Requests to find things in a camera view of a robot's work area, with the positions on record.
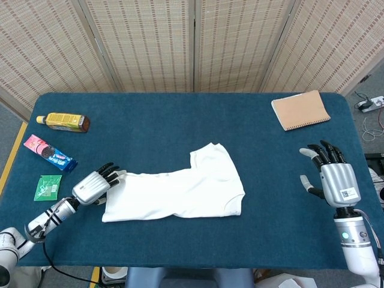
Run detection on green sachet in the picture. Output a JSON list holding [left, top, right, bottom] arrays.
[[33, 175, 63, 202]]

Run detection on white T-shirt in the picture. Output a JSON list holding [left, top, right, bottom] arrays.
[[101, 142, 247, 223]]

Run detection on white bag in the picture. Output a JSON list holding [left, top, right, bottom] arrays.
[[368, 167, 384, 208]]

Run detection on yellow label tea bottle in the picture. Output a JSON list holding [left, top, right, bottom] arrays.
[[35, 112, 91, 134]]

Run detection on woven folding screen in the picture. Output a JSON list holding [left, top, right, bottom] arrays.
[[0, 0, 384, 122]]

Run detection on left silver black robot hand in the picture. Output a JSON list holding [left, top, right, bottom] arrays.
[[71, 162, 128, 207]]

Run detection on white cup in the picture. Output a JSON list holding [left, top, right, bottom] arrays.
[[100, 266, 128, 286]]

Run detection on white power strip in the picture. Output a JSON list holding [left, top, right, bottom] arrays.
[[355, 95, 384, 113]]

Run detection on white floor cable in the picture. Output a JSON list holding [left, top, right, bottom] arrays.
[[361, 115, 384, 142]]

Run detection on black box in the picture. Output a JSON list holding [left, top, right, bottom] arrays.
[[364, 152, 384, 175]]

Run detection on white paper sheet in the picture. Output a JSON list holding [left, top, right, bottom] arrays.
[[256, 271, 319, 288]]

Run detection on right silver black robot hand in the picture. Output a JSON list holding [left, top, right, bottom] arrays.
[[299, 140, 361, 209]]

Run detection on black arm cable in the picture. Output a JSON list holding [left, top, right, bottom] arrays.
[[41, 199, 101, 284], [358, 209, 384, 266]]

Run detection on pink blue cookie package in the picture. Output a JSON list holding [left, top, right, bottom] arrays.
[[23, 134, 78, 173]]

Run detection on blue grey seat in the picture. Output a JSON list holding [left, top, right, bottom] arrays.
[[124, 266, 256, 288]]

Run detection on brown spiral notebook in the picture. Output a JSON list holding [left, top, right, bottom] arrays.
[[271, 89, 331, 132]]

